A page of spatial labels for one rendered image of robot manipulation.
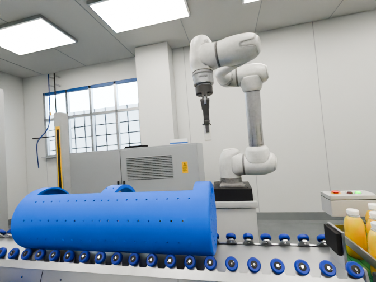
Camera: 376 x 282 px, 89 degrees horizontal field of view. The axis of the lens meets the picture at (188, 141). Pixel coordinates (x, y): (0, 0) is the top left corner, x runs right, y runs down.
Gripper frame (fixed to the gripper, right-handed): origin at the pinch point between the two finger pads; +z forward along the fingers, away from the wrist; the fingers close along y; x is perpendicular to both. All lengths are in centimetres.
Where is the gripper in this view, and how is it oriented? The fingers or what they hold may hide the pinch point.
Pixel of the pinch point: (207, 132)
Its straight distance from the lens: 82.3
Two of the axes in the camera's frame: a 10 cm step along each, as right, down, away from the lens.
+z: 0.8, 10.0, -0.4
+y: -1.0, -0.3, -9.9
